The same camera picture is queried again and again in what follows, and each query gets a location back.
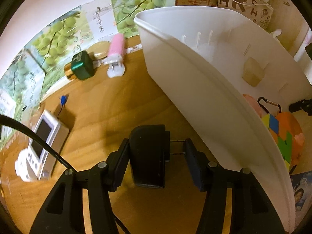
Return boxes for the lettered fabric bag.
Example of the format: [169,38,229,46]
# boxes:
[217,0,275,30]

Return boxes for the pink and white plug device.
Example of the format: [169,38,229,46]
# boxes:
[103,33,125,78]

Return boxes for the multicolour puzzle cube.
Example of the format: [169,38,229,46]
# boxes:
[261,112,293,171]

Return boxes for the orange round plastic case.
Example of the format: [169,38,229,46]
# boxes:
[288,113,305,173]

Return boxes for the black carabiner clip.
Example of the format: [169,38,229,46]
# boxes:
[257,96,283,115]

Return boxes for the large white plastic bin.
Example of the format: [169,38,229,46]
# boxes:
[134,6,311,232]

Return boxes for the small blue charm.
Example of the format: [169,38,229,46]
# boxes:
[60,95,68,106]

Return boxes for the black power adapter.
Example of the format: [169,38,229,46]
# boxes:
[129,125,184,189]

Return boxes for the black cable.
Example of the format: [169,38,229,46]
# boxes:
[0,114,131,234]

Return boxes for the green grape printed cardboard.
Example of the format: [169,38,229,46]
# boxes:
[1,0,176,121]

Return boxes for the white curved plastic part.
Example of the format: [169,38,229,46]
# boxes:
[15,149,33,182]

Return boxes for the white handheld game console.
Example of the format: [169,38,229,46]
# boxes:
[26,109,70,181]

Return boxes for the green square bottle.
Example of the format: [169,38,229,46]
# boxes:
[64,50,95,81]

